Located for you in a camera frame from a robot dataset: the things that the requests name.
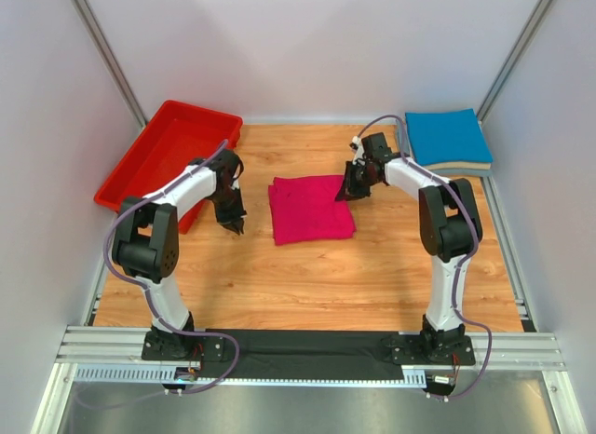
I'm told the grey folded t shirt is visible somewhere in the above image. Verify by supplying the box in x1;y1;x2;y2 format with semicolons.
395;117;494;180

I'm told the purple cable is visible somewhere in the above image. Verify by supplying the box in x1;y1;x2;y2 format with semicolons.
353;115;494;402
102;138;241;396

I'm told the frame post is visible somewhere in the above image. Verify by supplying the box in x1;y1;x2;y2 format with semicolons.
477;0;557;123
71;0;148;128

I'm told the red plastic bin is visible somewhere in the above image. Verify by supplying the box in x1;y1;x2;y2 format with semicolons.
94;100;243;212

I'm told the blue folded t shirt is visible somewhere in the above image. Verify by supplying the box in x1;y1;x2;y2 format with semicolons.
404;108;494;168

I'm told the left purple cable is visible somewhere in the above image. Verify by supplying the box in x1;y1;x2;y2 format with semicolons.
102;138;241;396

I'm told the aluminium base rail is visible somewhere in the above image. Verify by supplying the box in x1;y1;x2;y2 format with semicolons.
56;326;565;388

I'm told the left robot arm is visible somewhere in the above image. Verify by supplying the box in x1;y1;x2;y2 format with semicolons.
103;143;247;361

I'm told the right frame post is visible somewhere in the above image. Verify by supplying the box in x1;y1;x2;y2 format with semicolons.
477;0;557;123

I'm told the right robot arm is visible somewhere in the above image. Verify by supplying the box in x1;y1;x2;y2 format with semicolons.
335;132;482;365

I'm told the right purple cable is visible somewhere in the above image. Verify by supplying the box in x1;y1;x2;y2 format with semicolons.
353;115;494;402

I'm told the beige folded t shirt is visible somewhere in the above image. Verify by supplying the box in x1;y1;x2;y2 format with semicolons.
426;161;492;172

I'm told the left frame post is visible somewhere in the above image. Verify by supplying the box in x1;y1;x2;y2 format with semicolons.
71;0;148;128

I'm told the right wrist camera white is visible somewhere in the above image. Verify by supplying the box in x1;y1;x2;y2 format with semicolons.
349;136;364;165

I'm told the magenta t shirt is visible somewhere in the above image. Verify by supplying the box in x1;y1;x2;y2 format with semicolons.
268;175;356;246

